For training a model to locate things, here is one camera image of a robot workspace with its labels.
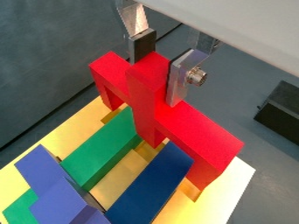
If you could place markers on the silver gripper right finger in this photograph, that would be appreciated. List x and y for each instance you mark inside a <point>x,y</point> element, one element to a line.
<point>186,66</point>

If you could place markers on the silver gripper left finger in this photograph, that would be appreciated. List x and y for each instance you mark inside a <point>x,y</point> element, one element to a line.
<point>142,35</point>

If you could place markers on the red E-shaped block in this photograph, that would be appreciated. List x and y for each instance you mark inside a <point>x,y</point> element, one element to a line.
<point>138,85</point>

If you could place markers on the yellow wooden board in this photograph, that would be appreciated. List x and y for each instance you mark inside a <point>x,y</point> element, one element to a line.
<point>190,206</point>

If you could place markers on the green block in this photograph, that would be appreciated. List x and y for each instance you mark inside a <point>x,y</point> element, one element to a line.
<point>88,163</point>

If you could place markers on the dark blue block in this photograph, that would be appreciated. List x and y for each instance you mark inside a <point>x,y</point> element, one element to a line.
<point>143,199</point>

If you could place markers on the purple cross-shaped block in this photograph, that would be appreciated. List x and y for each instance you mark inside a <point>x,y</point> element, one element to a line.
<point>63,203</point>

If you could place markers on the black angle bracket stand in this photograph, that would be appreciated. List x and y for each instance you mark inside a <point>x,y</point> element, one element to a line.
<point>279,111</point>

